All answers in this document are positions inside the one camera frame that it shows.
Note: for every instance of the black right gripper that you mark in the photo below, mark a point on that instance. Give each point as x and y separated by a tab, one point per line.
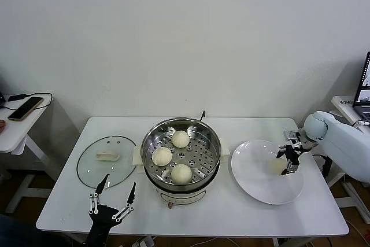
293	154

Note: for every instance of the white power strip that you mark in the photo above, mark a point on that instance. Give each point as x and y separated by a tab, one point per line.
146	241

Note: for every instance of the white round plate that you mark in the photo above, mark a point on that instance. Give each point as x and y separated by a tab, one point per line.
254	177

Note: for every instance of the white steamed baozi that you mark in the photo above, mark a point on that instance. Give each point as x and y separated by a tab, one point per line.
162	156
181	173
276	166
180	138

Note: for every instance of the white laptop side table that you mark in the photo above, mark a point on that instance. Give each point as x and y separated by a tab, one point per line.
342	103

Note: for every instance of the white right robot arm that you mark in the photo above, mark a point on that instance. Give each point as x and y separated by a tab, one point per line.
347	143

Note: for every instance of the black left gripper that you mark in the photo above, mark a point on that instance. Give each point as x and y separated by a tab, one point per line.
101	221

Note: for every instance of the stainless steel steamer pot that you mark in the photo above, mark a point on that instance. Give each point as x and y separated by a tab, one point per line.
179	195

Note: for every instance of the dark blue trouser leg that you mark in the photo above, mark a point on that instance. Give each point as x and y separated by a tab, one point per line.
14	232

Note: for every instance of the black device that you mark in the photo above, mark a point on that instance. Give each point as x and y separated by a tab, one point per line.
1	101

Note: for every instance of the black charger adapter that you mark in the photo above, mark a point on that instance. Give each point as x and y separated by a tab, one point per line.
16	97

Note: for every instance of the smartphone with gold frame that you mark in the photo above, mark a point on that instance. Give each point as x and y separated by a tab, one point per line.
25	109

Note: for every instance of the open grey laptop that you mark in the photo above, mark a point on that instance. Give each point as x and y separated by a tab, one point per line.
364	85

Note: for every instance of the stainless steel steamer basket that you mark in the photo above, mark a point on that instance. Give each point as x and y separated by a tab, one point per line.
202	160

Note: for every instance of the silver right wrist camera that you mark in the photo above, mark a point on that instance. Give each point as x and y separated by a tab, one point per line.
292	134

